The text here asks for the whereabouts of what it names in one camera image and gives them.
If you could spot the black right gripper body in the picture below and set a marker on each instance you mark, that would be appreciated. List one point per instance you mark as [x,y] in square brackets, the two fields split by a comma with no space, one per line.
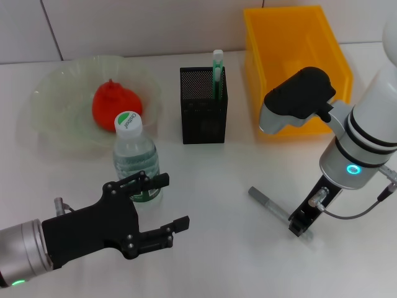
[319,198]

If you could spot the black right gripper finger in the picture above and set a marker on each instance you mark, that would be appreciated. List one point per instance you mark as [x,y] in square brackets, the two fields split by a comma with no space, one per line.
[296,229]

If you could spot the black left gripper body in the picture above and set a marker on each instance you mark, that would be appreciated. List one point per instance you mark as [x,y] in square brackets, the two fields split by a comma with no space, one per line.
[93,229]

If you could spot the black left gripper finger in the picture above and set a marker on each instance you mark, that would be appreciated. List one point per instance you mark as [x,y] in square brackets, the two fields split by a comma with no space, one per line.
[176,225]
[155,181]

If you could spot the clear water bottle green label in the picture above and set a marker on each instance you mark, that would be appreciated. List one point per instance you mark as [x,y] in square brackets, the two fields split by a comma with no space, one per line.
[133,152]

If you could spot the grey marker pen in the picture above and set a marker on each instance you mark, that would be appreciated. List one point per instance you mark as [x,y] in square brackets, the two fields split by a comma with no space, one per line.
[266,203]

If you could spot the red-orange fruit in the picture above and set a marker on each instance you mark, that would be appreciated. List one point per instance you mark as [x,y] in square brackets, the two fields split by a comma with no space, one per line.
[108,102]

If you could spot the green utility knife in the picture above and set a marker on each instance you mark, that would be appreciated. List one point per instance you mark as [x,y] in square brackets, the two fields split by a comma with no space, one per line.
[218,74]

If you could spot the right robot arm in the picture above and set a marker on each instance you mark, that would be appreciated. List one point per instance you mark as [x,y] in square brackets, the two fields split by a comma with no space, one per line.
[366,124]

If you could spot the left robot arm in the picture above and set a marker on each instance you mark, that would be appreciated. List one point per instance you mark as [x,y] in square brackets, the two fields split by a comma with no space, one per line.
[21,248]

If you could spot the black mesh pen holder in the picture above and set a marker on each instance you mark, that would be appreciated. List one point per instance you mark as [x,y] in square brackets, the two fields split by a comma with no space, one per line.
[203,121]

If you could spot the pale green glass fruit plate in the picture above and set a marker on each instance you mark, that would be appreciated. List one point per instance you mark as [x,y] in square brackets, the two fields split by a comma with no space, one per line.
[62,93]

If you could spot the yellow plastic storage bin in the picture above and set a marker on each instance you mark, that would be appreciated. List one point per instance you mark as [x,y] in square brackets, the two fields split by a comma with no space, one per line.
[263,46]

